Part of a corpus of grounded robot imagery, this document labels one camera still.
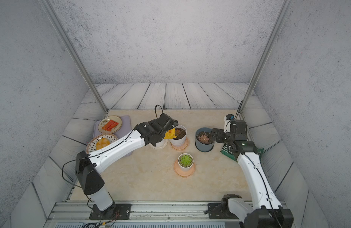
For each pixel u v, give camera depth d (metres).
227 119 0.68
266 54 0.87
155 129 0.57
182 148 0.98
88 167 0.43
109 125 1.08
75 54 0.87
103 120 1.11
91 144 0.98
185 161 0.81
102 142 0.96
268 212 0.37
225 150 0.93
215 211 0.71
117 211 0.72
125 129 1.08
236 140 0.57
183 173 0.86
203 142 0.89
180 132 0.94
